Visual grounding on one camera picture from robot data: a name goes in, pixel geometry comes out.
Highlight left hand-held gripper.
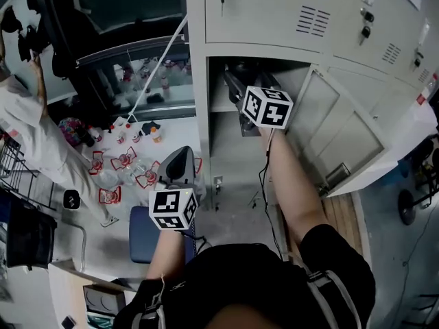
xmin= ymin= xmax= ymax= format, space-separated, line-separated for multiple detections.
xmin=148 ymin=145 xmax=200 ymax=232

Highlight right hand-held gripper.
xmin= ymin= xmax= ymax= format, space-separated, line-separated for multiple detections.
xmin=223 ymin=69 xmax=294 ymax=137

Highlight dark bottle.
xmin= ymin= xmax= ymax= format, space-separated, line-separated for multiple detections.
xmin=229 ymin=62 xmax=264 ymax=82

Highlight grey metal locker cabinet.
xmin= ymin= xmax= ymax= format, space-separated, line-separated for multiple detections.
xmin=185 ymin=0 xmax=439 ymax=212

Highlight person's left forearm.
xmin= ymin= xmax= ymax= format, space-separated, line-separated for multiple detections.
xmin=146 ymin=230 xmax=189 ymax=280

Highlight person's right forearm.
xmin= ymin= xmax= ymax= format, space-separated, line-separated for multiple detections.
xmin=259 ymin=127 xmax=331 ymax=252

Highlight grey locker door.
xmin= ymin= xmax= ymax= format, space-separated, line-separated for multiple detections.
xmin=286 ymin=65 xmax=399 ymax=198

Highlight black-headed keys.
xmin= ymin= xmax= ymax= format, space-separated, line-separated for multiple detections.
xmin=358 ymin=8 xmax=375 ymax=46

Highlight black-headed key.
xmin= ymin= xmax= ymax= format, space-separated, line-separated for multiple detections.
xmin=412 ymin=48 xmax=426 ymax=73

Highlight group of red-labelled clear bottles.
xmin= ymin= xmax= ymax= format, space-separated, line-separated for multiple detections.
xmin=88 ymin=121 xmax=162 ymax=206

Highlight blue stool seat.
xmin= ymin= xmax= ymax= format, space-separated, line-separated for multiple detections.
xmin=129 ymin=206 xmax=196 ymax=264

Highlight black cylindrical flask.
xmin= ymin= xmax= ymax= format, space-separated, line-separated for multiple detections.
xmin=77 ymin=127 xmax=96 ymax=149

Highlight black and silver device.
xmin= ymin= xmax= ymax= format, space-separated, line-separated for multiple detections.
xmin=63 ymin=189 xmax=82 ymax=210

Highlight colourful patterned ball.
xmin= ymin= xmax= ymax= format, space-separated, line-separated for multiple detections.
xmin=58 ymin=117 xmax=85 ymax=147

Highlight metal chair leg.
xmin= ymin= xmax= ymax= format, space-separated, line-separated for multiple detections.
xmin=56 ymin=219 xmax=88 ymax=272

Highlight person's black shirt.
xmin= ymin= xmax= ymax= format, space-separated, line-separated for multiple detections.
xmin=115 ymin=223 xmax=377 ymax=329

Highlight person's chin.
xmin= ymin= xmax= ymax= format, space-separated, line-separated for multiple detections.
xmin=209 ymin=303 xmax=289 ymax=329

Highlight black crate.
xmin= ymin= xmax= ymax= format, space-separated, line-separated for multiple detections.
xmin=5 ymin=200 xmax=58 ymax=270

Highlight black wheeled chair base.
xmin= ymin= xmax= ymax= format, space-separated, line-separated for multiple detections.
xmin=397 ymin=137 xmax=439 ymax=226

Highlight black hanging bag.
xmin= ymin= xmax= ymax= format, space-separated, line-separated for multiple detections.
xmin=16 ymin=24 xmax=44 ymax=63

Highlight black cable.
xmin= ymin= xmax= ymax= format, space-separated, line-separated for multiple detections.
xmin=257 ymin=128 xmax=285 ymax=260

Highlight white rope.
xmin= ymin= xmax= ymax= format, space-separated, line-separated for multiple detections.
xmin=127 ymin=12 xmax=189 ymax=125

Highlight grey backpack strap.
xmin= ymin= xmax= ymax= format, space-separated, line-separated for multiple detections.
xmin=291 ymin=255 xmax=363 ymax=329
xmin=132 ymin=279 xmax=165 ymax=329

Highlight black wire rack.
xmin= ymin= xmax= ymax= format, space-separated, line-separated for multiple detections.
xmin=0 ymin=137 xmax=58 ymax=212

